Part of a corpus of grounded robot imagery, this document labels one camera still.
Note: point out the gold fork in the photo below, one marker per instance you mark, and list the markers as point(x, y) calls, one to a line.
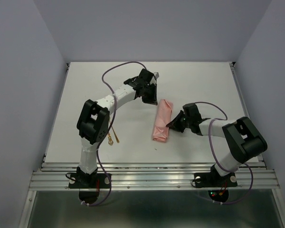
point(115, 135)

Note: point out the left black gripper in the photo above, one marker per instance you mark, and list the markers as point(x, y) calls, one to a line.
point(153, 99)

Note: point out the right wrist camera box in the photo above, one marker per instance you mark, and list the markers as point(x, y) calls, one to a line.
point(191, 112)

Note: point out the pink satin napkin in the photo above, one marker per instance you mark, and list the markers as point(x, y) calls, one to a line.
point(163, 117)

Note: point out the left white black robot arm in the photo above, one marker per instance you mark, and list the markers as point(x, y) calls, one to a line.
point(93, 122)

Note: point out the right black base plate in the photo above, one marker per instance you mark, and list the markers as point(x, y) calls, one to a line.
point(213, 180)

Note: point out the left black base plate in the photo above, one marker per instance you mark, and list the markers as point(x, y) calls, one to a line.
point(98, 181)

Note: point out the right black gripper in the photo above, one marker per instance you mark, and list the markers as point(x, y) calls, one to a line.
point(174, 124)

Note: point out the gold spoon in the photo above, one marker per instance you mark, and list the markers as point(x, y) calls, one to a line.
point(110, 141)

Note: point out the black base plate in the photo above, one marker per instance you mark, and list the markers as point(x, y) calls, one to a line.
point(213, 180)
point(98, 181)

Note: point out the aluminium frame rail front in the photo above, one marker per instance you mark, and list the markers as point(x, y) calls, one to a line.
point(151, 176)

